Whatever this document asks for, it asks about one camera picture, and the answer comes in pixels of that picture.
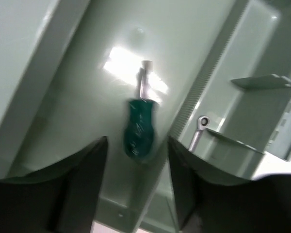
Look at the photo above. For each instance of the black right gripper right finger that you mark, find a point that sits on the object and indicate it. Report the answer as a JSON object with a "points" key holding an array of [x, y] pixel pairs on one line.
{"points": [[209, 200]]}

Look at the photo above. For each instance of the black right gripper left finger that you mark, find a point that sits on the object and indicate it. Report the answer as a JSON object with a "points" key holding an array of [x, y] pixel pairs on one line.
{"points": [[60, 198]]}

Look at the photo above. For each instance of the large silver ratchet wrench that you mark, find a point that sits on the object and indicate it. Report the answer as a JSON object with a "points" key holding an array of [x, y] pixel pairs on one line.
{"points": [[202, 124]]}

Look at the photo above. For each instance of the green stubby screwdriver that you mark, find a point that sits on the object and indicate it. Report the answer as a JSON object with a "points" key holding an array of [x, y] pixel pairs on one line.
{"points": [[139, 134]]}

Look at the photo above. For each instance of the green plastic toolbox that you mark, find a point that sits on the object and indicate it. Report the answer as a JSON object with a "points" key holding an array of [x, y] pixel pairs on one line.
{"points": [[169, 116]]}

